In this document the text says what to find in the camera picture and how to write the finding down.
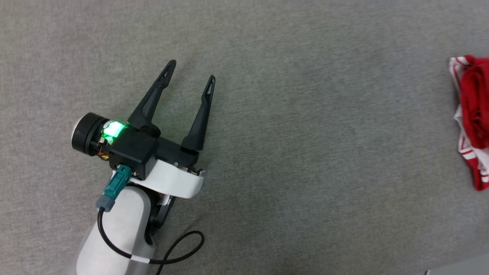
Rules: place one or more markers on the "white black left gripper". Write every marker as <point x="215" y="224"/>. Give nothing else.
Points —
<point x="172" y="179"/>

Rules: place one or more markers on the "red and white sports shirt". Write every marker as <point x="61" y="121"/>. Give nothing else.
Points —
<point x="475" y="99"/>

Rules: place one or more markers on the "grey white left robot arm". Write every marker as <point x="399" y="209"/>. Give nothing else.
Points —
<point x="114" y="236"/>

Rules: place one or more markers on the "grey fabric sofa cushion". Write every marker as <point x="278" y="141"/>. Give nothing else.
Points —
<point x="305" y="152"/>

